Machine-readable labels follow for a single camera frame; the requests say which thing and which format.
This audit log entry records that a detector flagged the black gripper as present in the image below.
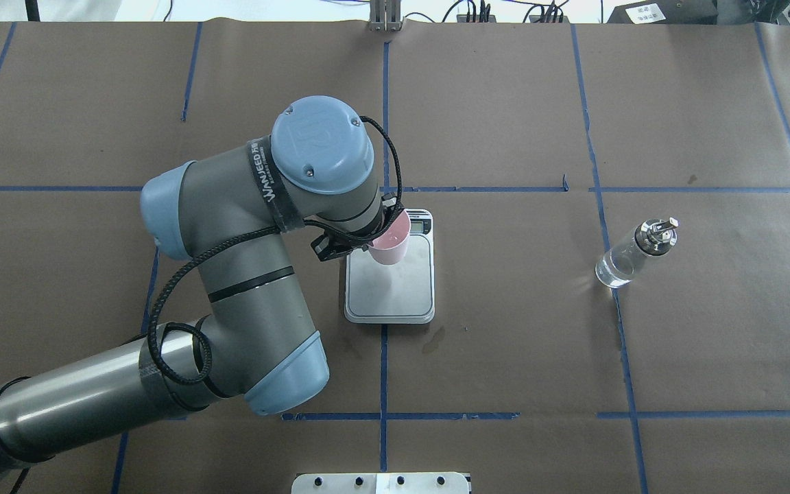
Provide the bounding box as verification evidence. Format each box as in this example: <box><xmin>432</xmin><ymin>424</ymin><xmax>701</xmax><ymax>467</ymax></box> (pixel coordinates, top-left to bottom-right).
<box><xmin>310</xmin><ymin>195</ymin><xmax>403</xmax><ymax>262</ymax></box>

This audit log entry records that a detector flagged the pink paper cup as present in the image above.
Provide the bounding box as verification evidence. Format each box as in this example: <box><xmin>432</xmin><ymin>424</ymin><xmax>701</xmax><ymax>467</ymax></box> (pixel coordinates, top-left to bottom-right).
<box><xmin>369</xmin><ymin>210</ymin><xmax>411</xmax><ymax>266</ymax></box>

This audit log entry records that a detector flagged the glass sauce bottle metal spout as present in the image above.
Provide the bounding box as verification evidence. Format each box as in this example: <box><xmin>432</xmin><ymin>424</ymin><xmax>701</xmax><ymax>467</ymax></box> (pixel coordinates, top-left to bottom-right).
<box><xmin>595</xmin><ymin>217</ymin><xmax>680</xmax><ymax>288</ymax></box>

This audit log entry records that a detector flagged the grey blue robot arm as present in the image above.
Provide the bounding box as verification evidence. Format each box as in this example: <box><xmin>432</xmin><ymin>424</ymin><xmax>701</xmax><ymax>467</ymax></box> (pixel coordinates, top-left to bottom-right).
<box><xmin>0</xmin><ymin>95</ymin><xmax>403</xmax><ymax>481</ymax></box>

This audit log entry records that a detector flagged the digital kitchen scale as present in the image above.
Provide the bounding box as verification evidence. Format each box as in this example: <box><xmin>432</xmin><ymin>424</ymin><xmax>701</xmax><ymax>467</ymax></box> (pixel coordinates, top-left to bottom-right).
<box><xmin>343</xmin><ymin>209</ymin><xmax>435</xmax><ymax>325</ymax></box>

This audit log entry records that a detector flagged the black box with label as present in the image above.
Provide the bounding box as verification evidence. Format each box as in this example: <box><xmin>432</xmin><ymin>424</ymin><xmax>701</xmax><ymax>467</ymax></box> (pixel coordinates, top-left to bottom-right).
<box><xmin>605</xmin><ymin>1</ymin><xmax>719</xmax><ymax>25</ymax></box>

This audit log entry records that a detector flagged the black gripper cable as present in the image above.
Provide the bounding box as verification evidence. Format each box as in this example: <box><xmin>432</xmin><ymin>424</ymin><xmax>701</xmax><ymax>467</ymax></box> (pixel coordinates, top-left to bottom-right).
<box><xmin>140</xmin><ymin>115</ymin><xmax>404</xmax><ymax>412</ymax></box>

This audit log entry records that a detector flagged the aluminium frame post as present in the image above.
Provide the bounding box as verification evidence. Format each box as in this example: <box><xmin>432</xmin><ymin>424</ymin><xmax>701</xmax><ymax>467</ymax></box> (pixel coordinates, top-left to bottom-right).
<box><xmin>368</xmin><ymin>0</ymin><xmax>403</xmax><ymax>32</ymax></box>

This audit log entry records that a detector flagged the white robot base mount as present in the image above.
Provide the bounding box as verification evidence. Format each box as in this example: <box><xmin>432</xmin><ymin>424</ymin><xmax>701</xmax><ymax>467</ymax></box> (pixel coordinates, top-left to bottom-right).
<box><xmin>291</xmin><ymin>471</ymin><xmax>473</xmax><ymax>493</ymax></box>

